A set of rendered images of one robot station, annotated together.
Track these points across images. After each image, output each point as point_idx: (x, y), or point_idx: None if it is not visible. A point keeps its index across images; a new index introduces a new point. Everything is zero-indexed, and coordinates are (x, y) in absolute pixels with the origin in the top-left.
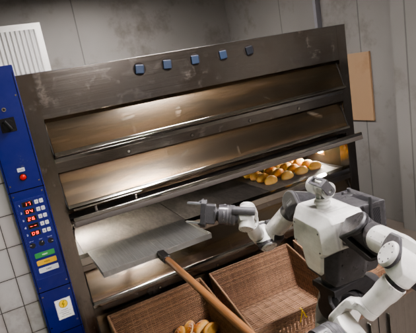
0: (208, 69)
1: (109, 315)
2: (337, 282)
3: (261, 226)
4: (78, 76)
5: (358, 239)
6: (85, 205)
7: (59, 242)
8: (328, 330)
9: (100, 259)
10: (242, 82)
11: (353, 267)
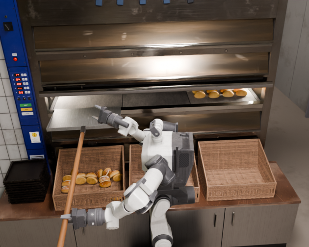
0: (152, 9)
1: (61, 149)
2: None
3: (142, 133)
4: (56, 1)
5: None
6: (48, 85)
7: (34, 101)
8: (94, 213)
9: (55, 118)
10: (181, 23)
11: None
